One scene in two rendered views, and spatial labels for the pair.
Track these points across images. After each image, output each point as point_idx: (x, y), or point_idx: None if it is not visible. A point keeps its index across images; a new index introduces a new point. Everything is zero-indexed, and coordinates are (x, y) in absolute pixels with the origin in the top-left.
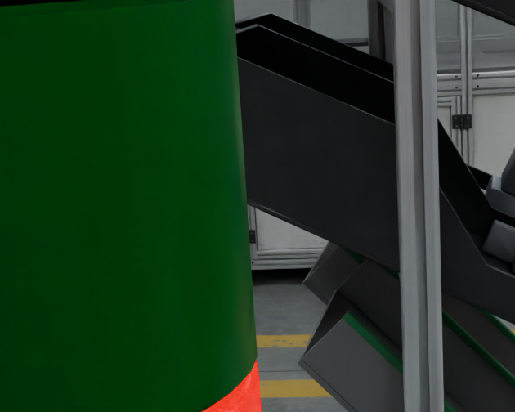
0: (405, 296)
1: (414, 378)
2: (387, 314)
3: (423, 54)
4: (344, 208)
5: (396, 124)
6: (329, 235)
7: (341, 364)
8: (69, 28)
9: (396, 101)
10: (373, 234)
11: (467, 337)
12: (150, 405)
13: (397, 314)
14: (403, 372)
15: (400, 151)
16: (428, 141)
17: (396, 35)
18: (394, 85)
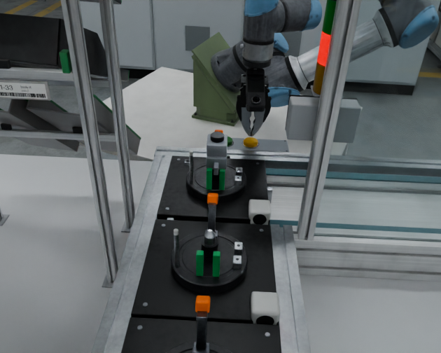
0: (118, 78)
1: (121, 99)
2: (40, 107)
3: (113, 8)
4: (92, 62)
5: (111, 30)
6: (90, 72)
7: (95, 111)
8: None
9: (110, 24)
10: (96, 67)
11: (56, 104)
12: None
13: (42, 106)
14: (113, 101)
15: (113, 38)
16: (115, 33)
17: (110, 4)
18: (104, 19)
